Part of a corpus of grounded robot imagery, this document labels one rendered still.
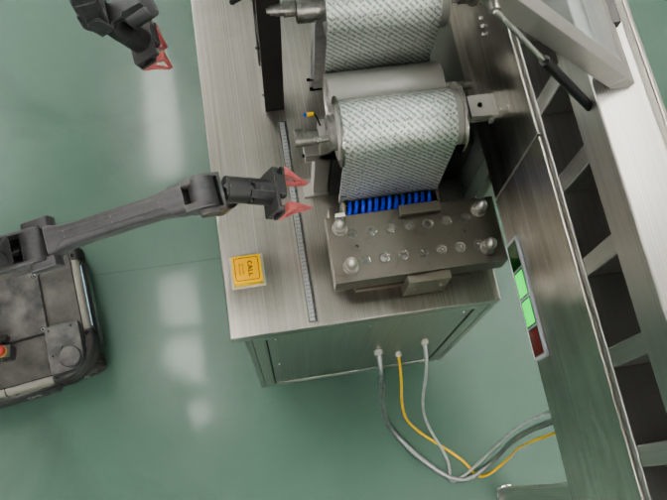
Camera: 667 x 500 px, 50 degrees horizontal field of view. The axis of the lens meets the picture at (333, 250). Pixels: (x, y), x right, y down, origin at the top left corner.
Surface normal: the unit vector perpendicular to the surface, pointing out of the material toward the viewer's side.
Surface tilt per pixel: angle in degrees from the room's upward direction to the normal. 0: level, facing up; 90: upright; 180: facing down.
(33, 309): 0
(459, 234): 0
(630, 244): 90
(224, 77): 0
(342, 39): 92
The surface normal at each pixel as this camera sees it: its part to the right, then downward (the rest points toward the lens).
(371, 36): 0.16, 0.94
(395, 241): 0.04, -0.33
